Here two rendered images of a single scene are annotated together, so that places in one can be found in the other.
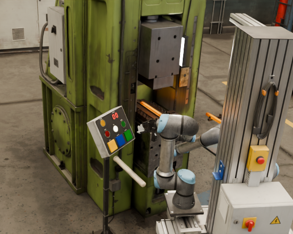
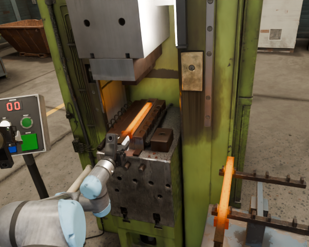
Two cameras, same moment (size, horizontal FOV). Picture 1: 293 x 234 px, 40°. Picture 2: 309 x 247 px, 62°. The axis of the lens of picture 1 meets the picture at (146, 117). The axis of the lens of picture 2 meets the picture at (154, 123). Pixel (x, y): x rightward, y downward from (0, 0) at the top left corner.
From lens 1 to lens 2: 2.94 m
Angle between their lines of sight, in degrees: 48
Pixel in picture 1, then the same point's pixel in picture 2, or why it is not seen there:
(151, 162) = (111, 196)
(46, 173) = not seen: hidden behind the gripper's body
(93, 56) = not seen: hidden behind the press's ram
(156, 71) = (89, 44)
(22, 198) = (78, 166)
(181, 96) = (192, 109)
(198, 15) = not seen: outside the picture
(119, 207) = (112, 227)
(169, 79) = (122, 65)
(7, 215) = (52, 175)
